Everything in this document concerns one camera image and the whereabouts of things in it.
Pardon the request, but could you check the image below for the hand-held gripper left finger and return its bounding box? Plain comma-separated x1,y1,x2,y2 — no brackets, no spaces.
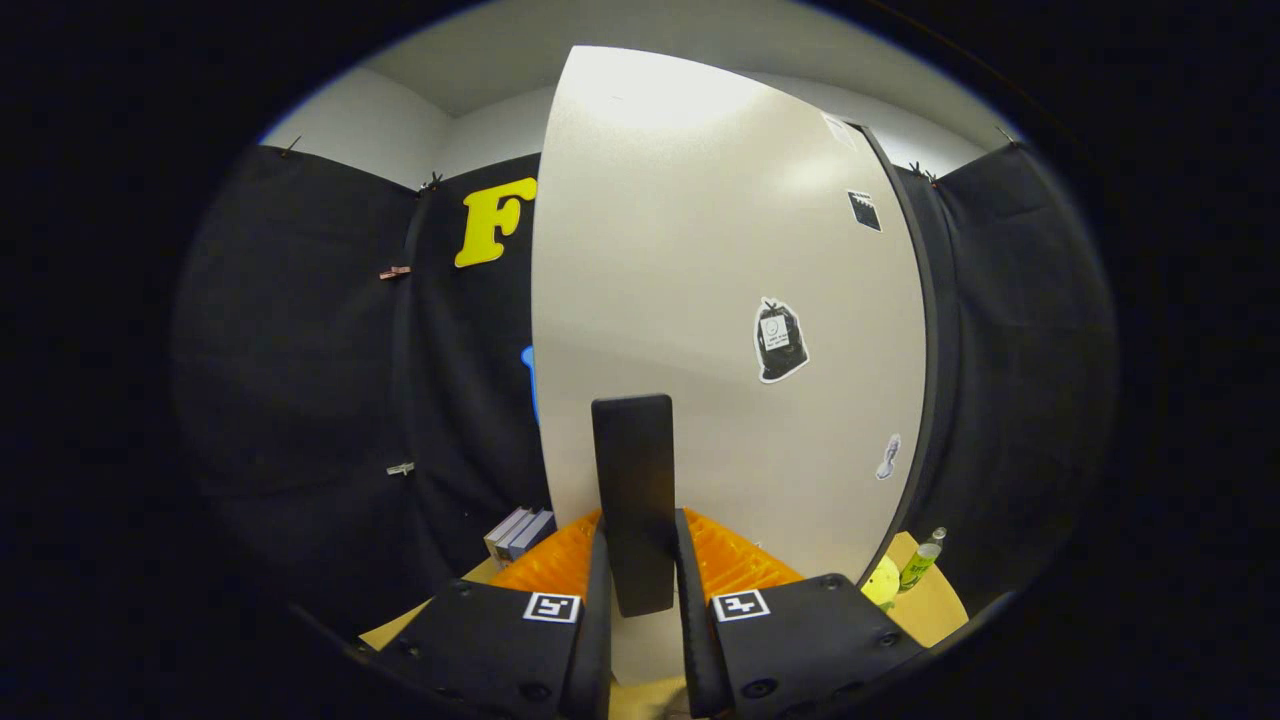
395,508,613,720

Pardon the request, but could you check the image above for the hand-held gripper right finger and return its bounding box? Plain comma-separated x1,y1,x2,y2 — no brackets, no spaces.
675,508,926,719

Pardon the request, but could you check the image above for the cream book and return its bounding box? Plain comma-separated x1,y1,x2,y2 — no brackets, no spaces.
484,507,536,565

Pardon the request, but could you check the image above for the green drink bottle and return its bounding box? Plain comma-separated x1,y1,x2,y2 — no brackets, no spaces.
897,527,947,593

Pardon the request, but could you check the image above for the black backdrop cloth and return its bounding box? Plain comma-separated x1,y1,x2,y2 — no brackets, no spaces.
170,135,1116,641

